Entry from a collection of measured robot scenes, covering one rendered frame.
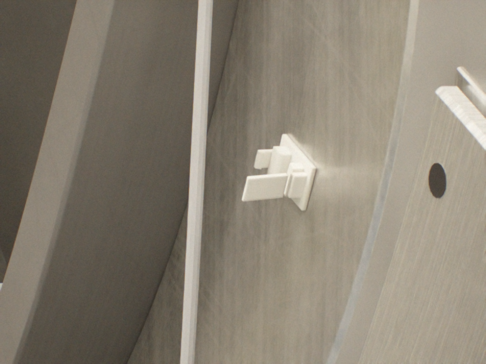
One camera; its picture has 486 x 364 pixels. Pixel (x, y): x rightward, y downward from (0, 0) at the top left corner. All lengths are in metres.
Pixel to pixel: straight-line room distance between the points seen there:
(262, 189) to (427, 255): 0.09
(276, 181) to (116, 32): 0.08
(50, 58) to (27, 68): 0.02
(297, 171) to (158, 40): 0.07
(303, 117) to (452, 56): 0.09
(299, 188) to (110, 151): 0.08
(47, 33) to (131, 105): 0.90
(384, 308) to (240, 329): 0.11
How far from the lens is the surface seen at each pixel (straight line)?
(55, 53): 1.90
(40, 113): 1.88
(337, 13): 0.94
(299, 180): 0.96
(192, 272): 0.97
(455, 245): 0.87
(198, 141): 0.96
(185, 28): 1.00
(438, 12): 0.89
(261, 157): 0.97
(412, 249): 0.89
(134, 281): 1.05
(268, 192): 0.96
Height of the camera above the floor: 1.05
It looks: 6 degrees down
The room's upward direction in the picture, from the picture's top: 1 degrees clockwise
